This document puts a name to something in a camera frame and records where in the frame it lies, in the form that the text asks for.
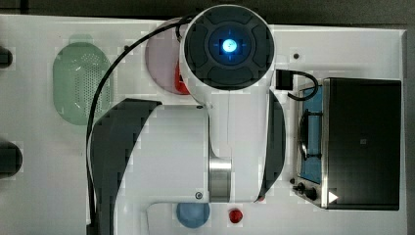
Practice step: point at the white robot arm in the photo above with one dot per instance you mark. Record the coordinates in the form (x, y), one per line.
(220, 149)

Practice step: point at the red ketchup bottle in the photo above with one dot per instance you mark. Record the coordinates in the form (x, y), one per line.
(179, 84)

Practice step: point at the pink round plate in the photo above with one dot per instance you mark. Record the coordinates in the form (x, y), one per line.
(162, 55)

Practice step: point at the blue bowl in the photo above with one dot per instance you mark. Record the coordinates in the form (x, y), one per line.
(192, 215)

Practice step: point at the small red strawberry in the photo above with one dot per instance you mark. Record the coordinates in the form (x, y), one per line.
(235, 216)

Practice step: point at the green perforated colander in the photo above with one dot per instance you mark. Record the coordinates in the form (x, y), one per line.
(77, 72)

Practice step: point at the black toaster oven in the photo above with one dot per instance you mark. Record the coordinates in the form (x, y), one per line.
(349, 141)

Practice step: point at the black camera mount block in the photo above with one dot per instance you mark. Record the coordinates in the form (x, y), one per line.
(284, 80)

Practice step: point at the black cylinder post lower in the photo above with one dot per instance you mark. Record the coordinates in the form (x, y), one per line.
(11, 159)

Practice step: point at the black cylinder post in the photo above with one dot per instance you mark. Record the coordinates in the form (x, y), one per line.
(11, 159)
(6, 58)

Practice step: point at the black cylinder post upper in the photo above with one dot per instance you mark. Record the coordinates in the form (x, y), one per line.
(6, 58)

